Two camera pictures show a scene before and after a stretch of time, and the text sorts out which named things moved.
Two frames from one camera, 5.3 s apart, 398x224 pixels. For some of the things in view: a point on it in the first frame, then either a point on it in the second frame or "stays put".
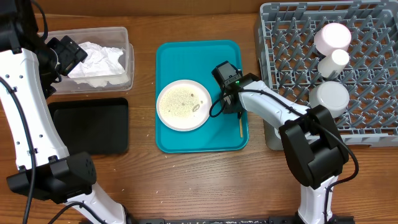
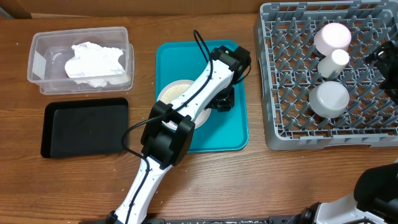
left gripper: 72,55 to 226,103
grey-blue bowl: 333,95 stays put
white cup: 337,61 stays put
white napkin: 101,65 stays put
